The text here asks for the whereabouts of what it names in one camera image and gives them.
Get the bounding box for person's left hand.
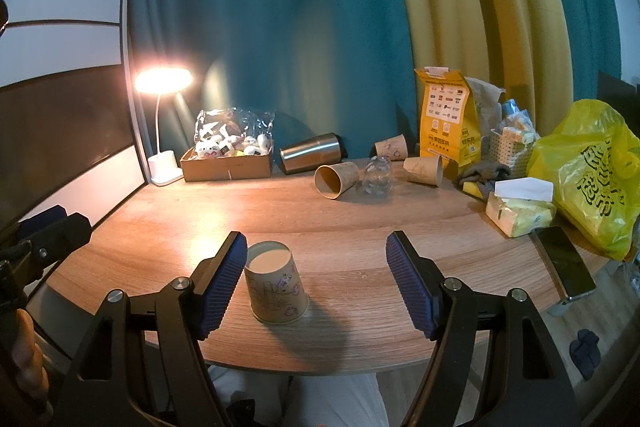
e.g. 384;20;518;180
12;309;52;405

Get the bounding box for grey cloth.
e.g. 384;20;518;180
456;159;511;200

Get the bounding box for dark blue slipper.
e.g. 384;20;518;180
569;329;602;370

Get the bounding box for cardboard box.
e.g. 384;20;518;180
179;143;275;182

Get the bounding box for yellow plastic bag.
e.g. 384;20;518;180
527;99;640;263

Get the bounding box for stainless steel tumbler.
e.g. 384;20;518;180
278;133;347;176

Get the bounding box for clear plastic bottle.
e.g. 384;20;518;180
361;155;393;198

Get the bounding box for black smartphone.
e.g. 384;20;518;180
535;225;597;300

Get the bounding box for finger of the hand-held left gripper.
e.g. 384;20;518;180
18;205;69;235
15;213;94;269

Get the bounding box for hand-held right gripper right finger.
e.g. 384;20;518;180
385;230;581;427

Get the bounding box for teal curtain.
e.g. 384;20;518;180
127;0;627;160

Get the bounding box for yellow paper bag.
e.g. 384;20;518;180
414;67;485;180

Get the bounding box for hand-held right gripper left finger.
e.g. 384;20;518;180
52;231;249;427

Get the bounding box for brown paper cup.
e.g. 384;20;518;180
314;161;361;200
374;134;409;162
403;154;444;186

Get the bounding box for white woven basket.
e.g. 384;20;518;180
489;127;542;180

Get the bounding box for printed paper cup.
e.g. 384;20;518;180
243;241;310;324

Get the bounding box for tissue pack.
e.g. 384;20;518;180
485;178;557;239

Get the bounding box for white desk lamp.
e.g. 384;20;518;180
135;66;194;186

